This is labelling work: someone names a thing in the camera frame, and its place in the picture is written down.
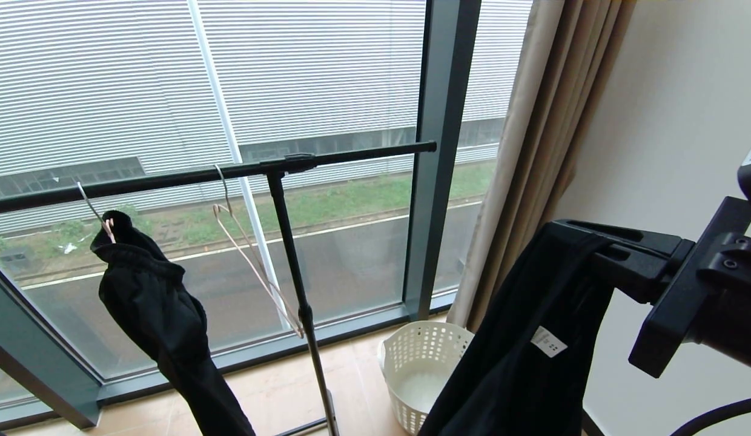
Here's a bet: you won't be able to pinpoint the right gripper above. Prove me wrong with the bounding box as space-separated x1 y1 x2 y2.
542 197 751 379

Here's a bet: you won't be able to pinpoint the black garment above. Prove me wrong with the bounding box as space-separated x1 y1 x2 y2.
419 230 618 436

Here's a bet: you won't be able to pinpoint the black shorts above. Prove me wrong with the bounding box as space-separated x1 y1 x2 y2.
90 210 256 436

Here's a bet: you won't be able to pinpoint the pink clothes hanger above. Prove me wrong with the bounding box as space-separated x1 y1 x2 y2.
77 182 117 244
213 165 305 339

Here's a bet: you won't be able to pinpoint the white laundry basket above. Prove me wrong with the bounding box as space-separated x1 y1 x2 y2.
379 321 476 435

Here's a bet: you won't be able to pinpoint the black clothes rack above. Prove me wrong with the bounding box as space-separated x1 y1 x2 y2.
0 141 438 436

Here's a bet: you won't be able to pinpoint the beige curtain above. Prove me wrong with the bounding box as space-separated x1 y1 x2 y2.
446 0 637 332

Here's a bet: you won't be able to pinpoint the window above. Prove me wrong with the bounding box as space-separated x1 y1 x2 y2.
0 0 534 431

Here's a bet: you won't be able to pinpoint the black cable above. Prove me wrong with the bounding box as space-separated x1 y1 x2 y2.
669 395 751 436

